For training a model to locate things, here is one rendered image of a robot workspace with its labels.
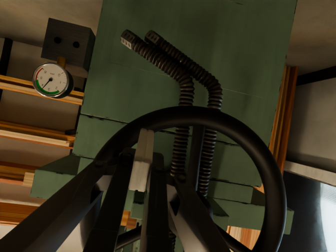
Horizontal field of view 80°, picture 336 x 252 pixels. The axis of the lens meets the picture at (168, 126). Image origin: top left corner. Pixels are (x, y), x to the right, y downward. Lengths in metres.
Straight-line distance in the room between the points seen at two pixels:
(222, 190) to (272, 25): 0.41
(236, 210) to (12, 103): 3.03
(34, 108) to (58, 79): 2.72
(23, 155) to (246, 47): 3.01
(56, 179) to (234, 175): 0.39
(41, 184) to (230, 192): 0.41
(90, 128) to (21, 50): 2.90
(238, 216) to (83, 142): 0.39
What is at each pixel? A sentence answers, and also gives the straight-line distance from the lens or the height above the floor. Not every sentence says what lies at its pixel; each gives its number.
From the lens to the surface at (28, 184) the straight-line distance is 0.70.
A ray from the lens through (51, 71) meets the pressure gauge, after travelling 0.43.
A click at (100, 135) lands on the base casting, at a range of 0.46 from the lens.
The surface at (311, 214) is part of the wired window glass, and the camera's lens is 2.02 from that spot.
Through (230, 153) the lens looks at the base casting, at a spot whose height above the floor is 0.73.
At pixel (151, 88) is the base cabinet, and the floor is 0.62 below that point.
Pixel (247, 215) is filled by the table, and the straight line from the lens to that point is 0.55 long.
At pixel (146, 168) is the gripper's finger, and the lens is 0.17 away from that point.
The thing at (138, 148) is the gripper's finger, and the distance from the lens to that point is 0.18.
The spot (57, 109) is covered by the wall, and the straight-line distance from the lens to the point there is 3.04.
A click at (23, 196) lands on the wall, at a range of 3.34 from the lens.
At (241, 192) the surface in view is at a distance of 0.53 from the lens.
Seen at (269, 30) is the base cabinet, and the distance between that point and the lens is 0.58.
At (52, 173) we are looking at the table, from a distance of 0.50.
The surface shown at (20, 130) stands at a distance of 2.66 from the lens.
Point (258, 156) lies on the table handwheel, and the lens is 0.31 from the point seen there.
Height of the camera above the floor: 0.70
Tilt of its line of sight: 1 degrees down
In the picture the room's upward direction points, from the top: 169 degrees counter-clockwise
